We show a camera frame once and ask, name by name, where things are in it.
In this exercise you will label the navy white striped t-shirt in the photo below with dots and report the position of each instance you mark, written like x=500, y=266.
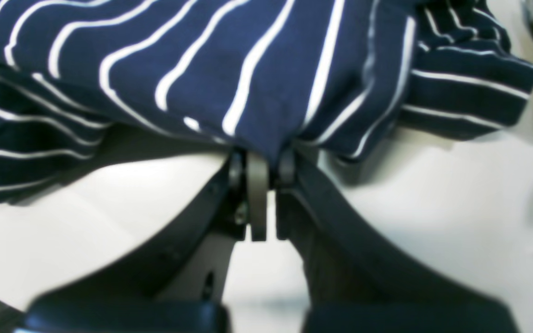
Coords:
x=258, y=74

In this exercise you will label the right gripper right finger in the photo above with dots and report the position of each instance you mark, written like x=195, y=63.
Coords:
x=358, y=281

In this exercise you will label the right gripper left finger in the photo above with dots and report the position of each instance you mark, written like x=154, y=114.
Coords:
x=174, y=282

